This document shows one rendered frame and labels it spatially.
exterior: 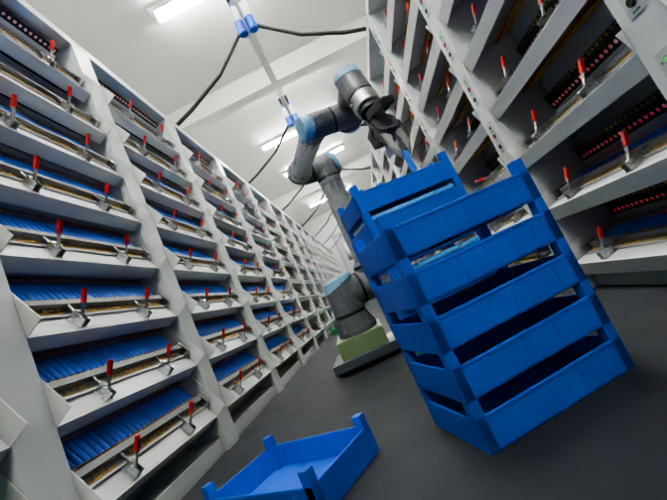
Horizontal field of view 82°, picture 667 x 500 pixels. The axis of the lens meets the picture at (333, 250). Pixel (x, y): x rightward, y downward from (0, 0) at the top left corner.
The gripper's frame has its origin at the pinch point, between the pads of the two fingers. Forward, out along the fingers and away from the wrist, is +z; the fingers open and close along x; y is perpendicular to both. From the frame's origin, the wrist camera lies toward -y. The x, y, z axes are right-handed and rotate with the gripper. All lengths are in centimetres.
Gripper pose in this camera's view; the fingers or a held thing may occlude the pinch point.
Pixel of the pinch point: (404, 151)
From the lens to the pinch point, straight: 112.5
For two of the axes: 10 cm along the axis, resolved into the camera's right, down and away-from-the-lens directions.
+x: -9.0, 3.8, -2.3
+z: 4.4, 8.1, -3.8
